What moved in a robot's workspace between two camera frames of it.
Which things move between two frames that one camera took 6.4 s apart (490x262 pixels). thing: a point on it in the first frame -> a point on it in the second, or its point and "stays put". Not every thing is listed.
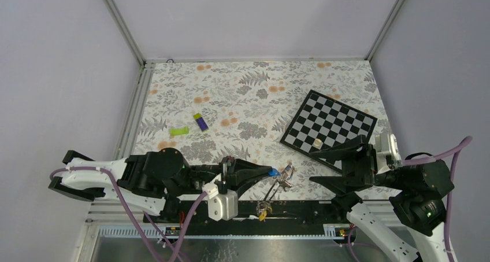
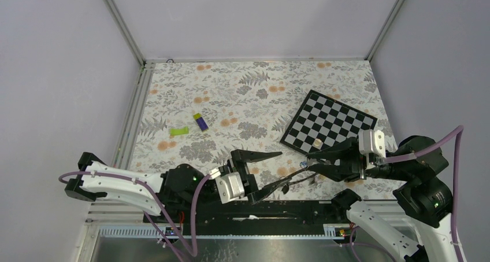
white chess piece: [317, 142] stays put
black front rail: [249, 211] stays put
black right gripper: [357, 166] -> [344, 148]
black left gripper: [243, 172] -> [251, 187]
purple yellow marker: [200, 122] stays put
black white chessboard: [323, 122] stays put
